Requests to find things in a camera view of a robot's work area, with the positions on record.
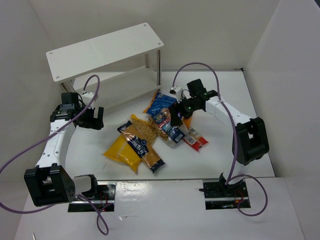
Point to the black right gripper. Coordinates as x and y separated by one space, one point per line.
180 110

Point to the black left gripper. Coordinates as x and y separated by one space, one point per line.
93 118

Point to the fusilli bag with dark label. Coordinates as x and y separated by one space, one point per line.
161 124

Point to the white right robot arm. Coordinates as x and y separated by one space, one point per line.
249 138

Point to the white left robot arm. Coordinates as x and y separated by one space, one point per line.
48 182

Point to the blue and orange pasta bag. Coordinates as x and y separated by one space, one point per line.
160 101

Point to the yellow fusilli pasta bag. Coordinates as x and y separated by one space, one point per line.
120 151

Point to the white two-tier shelf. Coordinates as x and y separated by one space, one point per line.
90 56

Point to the red spaghetti packet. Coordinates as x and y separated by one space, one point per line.
195 140

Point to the spaghetti bag with navy ends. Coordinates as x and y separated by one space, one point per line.
141 146

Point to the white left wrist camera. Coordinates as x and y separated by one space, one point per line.
87 97

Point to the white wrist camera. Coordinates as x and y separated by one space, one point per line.
178 92
87 97

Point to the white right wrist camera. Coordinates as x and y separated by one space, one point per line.
178 92

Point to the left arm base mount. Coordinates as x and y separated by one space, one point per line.
103 200

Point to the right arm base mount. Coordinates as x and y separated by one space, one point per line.
217 199

